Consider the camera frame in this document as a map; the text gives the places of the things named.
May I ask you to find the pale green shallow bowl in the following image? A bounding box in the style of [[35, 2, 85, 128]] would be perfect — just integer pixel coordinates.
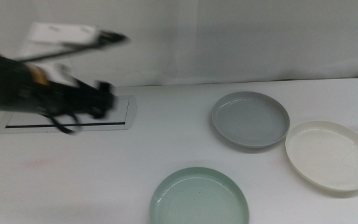
[[149, 167, 250, 224]]

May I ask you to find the grey shallow bowl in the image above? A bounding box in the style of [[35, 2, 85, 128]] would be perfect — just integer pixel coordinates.
[[211, 91, 291, 149]]

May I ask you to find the white shallow bowl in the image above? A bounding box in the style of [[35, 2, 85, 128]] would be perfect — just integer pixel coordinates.
[[285, 120, 358, 192]]

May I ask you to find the white fabric backdrop curtain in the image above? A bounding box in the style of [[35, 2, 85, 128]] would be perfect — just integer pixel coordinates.
[[0, 0, 358, 91]]

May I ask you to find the silver table cable hatch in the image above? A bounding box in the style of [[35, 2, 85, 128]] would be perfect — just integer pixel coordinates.
[[0, 95, 137, 134]]

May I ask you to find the black left cable loop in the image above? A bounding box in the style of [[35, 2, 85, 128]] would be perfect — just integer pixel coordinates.
[[45, 112, 81, 135]]

